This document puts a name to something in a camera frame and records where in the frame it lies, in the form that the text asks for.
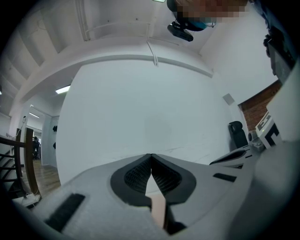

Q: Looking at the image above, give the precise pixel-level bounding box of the white wall conduit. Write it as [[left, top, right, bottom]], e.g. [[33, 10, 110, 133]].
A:
[[146, 40, 159, 68]]

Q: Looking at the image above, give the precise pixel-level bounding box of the beige cardboard box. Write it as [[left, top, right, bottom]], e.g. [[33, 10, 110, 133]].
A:
[[150, 195, 168, 230]]

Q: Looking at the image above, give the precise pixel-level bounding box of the white power strip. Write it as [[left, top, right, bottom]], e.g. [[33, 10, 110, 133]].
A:
[[12, 193, 42, 207]]

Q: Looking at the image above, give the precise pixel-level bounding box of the grey wall plate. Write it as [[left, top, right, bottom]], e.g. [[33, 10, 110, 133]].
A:
[[222, 93, 235, 106]]

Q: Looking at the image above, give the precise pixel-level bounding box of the black head-mounted camera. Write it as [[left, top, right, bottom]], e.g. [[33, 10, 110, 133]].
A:
[[166, 21, 195, 43]]

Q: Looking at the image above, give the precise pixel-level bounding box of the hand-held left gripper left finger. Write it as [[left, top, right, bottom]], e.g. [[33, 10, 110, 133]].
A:
[[32, 153, 168, 240]]

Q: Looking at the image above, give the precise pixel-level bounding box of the black metal railing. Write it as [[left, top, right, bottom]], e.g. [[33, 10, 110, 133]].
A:
[[0, 127, 42, 198]]

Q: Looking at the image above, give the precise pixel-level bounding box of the black office chair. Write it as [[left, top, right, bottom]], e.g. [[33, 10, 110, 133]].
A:
[[228, 120, 249, 151]]

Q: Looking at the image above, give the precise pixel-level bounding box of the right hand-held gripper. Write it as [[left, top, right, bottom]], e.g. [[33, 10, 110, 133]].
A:
[[209, 111, 282, 166]]

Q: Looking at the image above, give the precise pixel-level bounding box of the white ceiling pipe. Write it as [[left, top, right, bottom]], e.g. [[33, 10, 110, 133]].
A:
[[75, 0, 91, 42]]

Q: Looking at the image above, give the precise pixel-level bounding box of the person's head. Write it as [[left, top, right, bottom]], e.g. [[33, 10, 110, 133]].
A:
[[175, 0, 249, 27]]

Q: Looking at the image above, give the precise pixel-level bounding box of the white table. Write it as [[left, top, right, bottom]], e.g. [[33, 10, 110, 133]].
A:
[[145, 174, 163, 197]]

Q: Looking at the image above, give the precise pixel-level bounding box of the black chest-mounted screen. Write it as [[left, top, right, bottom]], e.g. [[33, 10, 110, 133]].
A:
[[263, 23, 297, 78]]

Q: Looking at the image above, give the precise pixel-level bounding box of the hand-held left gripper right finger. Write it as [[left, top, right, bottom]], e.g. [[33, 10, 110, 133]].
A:
[[151, 153, 255, 235]]

